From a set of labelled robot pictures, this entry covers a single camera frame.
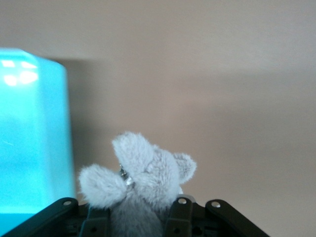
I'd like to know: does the brown table mat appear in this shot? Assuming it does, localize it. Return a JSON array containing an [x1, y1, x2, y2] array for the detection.
[[0, 0, 316, 237]]

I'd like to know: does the large grey plush toy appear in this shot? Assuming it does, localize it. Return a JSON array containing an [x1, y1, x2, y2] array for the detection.
[[79, 130, 198, 237]]

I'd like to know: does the blue plastic box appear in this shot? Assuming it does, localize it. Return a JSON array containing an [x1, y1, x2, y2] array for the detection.
[[0, 48, 76, 214]]

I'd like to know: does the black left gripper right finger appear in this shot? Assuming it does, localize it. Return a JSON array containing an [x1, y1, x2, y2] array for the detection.
[[164, 196, 270, 237]]

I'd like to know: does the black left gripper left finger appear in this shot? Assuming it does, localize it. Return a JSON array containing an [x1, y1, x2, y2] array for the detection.
[[1, 197, 111, 237]]

